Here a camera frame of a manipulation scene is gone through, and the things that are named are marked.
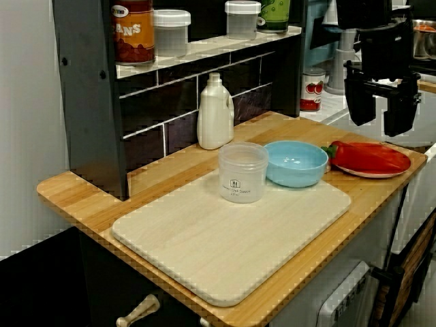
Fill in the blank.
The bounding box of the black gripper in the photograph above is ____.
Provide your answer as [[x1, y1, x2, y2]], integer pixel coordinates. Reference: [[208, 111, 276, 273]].
[[343, 15, 423, 138]]

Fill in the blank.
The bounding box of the red toy pepper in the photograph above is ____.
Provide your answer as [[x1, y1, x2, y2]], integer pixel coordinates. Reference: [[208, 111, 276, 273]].
[[321, 140, 401, 172]]

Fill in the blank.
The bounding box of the white sink counter unit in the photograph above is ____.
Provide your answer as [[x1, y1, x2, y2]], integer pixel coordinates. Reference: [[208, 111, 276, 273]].
[[299, 66, 436, 255]]

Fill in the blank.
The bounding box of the red round plate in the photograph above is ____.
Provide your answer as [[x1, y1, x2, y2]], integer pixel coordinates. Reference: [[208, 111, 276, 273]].
[[328, 142, 411, 179]]

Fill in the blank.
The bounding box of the grey toy faucet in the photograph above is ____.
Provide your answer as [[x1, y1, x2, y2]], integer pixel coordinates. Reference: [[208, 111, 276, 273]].
[[322, 0, 362, 95]]

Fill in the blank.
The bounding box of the black toy stove top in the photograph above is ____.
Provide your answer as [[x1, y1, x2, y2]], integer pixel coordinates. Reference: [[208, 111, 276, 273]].
[[411, 59, 436, 75]]

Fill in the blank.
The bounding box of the red tomato can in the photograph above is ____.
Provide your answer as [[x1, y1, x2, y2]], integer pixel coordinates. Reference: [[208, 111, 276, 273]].
[[300, 67, 327, 112]]

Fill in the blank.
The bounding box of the steel cooking pot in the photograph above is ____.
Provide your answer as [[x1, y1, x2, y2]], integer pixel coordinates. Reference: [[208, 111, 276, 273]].
[[411, 18, 436, 61]]

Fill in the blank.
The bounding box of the light blue bowl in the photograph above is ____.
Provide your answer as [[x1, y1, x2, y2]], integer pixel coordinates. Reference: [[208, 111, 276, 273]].
[[264, 140, 330, 188]]

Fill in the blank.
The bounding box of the green peas can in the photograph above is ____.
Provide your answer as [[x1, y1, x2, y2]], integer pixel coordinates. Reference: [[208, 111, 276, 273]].
[[260, 0, 292, 34]]

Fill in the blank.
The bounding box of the clear plastic deli container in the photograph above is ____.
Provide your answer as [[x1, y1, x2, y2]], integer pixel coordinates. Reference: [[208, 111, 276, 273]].
[[217, 142, 270, 204]]

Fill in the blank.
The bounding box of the white lidded plastic jar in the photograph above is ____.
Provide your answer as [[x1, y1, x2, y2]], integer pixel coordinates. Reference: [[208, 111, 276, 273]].
[[153, 9, 191, 58], [224, 0, 262, 41]]

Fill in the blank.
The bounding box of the white detergent bottle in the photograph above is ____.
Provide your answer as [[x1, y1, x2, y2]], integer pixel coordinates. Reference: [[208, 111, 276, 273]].
[[196, 72, 235, 151]]

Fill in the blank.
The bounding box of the white cabinet under countertop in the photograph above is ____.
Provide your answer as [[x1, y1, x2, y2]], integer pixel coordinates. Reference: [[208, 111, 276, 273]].
[[268, 183, 409, 327]]

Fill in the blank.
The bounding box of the grey dispenser panel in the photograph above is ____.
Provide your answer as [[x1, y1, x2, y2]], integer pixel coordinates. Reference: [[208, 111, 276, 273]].
[[318, 260, 372, 327]]

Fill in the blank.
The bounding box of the pale wooden cutting board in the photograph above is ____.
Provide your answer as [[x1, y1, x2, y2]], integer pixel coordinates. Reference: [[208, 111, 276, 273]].
[[111, 166, 352, 307]]

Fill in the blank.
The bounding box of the orange beans can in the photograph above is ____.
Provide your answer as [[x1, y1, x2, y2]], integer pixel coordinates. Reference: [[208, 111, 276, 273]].
[[110, 0, 156, 66]]

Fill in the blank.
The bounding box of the dark shelf unit with tiles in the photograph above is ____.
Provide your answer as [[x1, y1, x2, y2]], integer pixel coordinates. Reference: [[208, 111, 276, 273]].
[[52, 0, 306, 202]]

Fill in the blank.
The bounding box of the black cabinet front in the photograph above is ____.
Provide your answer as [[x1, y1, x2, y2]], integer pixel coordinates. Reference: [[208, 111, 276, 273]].
[[0, 226, 205, 327]]

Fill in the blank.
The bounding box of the wooden crate black frame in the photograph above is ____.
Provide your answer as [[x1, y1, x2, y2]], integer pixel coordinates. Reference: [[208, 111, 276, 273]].
[[371, 211, 436, 327]]

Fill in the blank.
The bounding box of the wooden drawer handle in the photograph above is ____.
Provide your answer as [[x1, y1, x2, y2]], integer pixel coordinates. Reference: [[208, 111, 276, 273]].
[[115, 294, 161, 327]]

